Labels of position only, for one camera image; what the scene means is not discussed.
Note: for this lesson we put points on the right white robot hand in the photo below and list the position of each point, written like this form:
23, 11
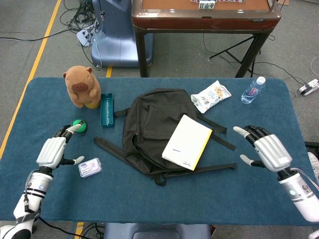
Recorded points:
272, 152

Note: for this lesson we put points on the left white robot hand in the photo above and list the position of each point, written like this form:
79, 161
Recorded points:
51, 152

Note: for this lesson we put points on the yellow white notebook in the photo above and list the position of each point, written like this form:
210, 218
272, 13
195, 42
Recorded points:
185, 142

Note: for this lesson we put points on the black backpack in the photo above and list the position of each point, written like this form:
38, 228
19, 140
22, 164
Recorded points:
149, 124

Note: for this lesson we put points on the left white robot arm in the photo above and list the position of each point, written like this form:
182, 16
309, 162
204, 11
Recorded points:
35, 191

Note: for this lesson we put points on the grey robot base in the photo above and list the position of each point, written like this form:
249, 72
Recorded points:
157, 231

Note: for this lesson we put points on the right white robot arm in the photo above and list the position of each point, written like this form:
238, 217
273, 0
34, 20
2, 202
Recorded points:
299, 194

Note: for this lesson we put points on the black equipment base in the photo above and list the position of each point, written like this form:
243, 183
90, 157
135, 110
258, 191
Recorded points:
312, 145

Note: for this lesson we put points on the green ball black band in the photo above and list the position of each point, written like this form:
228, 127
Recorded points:
81, 123

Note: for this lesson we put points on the clear plastic box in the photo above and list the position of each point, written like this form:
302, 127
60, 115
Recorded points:
89, 168

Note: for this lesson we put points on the white shoe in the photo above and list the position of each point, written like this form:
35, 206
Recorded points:
314, 164

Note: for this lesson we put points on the clear water bottle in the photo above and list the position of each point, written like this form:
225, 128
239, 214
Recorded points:
251, 92

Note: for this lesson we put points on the teal plastic tray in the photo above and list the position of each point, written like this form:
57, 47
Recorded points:
107, 109

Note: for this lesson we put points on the brown capybara plush toy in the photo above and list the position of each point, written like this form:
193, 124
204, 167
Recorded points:
79, 84

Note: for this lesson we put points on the white snack packet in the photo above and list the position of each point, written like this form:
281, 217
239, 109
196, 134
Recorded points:
211, 95

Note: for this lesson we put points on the blue felt table cover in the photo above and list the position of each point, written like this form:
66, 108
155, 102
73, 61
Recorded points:
149, 204

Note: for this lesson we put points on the white power strip with plugs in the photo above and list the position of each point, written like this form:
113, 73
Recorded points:
83, 36

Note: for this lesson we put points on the brown mahjong table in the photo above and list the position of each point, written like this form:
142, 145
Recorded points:
204, 22

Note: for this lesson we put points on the cardboard box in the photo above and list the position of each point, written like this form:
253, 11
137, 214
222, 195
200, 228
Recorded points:
284, 2

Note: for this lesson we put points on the long face-up mahjong tile row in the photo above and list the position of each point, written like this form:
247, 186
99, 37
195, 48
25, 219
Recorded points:
231, 1

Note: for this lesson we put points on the upright mahjong tile row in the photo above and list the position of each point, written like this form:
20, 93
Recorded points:
207, 4

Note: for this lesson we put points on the blue-grey machine pedestal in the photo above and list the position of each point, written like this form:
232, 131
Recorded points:
117, 37

